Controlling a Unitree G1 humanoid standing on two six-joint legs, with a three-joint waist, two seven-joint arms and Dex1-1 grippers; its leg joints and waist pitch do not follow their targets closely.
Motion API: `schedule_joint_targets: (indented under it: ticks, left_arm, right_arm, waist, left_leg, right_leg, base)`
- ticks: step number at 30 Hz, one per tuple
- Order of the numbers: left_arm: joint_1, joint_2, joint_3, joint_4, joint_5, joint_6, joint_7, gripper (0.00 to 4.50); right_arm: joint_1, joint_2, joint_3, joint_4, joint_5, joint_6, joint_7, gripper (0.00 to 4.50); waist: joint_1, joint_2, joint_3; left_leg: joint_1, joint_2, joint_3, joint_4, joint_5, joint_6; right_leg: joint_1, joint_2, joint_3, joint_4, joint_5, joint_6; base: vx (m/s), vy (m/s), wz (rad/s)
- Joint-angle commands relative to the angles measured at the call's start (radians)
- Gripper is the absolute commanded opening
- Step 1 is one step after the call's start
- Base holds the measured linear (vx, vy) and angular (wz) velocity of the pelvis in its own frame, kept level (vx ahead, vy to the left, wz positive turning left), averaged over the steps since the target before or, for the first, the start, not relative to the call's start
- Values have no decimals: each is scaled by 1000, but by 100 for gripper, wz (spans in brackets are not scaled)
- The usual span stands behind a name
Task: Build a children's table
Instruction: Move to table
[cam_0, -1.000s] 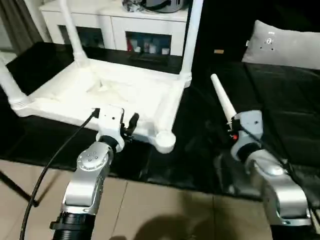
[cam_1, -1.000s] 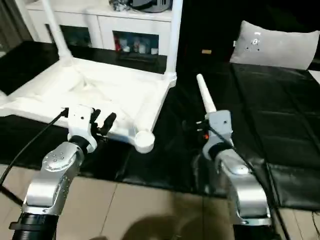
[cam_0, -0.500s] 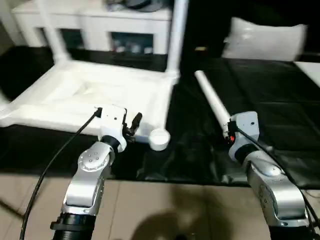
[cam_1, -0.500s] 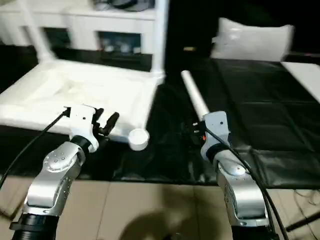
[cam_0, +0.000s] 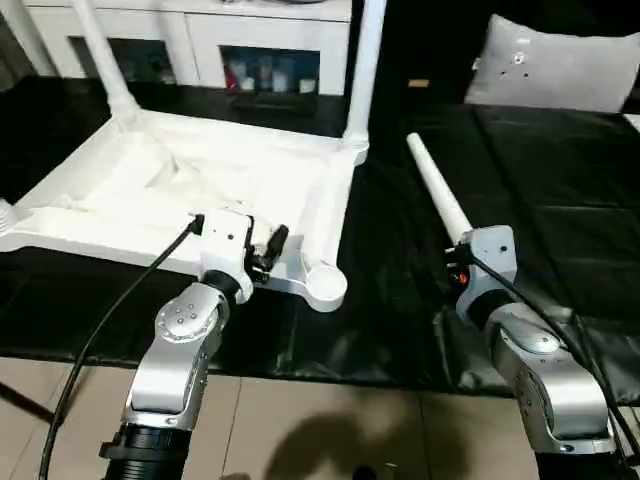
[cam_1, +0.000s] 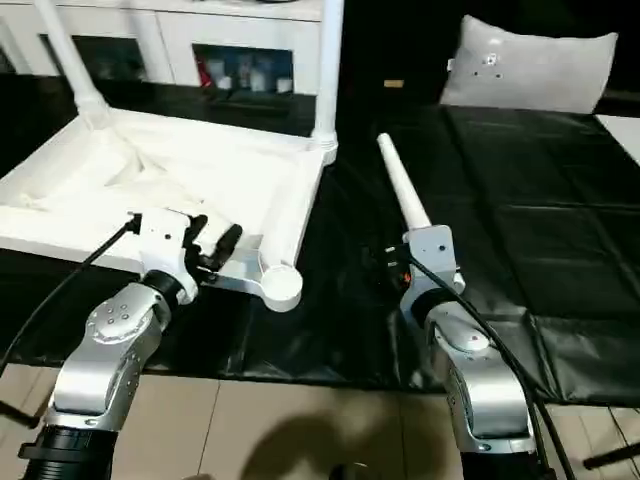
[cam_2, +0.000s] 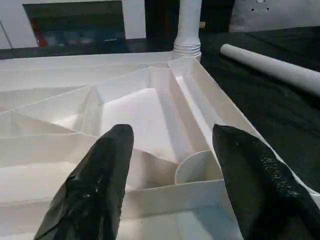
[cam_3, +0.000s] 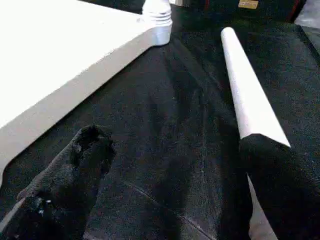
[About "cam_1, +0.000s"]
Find white glass-door cabinet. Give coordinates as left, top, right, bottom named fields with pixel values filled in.
left=0, top=0, right=327, bottom=96

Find white plastic table top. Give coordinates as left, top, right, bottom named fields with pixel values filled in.
left=0, top=105, right=339, bottom=314

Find grey cushion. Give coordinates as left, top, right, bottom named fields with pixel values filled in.
left=440, top=14, right=620, bottom=114

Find black cabinet with yellow label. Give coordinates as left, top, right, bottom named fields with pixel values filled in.
left=335, top=0, right=473, bottom=109

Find white flat board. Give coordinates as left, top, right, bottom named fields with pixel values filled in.
left=596, top=112, right=640, bottom=163

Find white plastic table leg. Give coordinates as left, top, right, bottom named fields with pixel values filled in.
left=376, top=132, right=437, bottom=239
left=33, top=0, right=111, bottom=129
left=311, top=0, right=347, bottom=153

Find black table mat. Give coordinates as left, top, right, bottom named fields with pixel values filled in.
left=0, top=72, right=640, bottom=409

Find black stand bar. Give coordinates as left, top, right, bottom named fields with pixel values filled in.
left=580, top=440, right=640, bottom=471

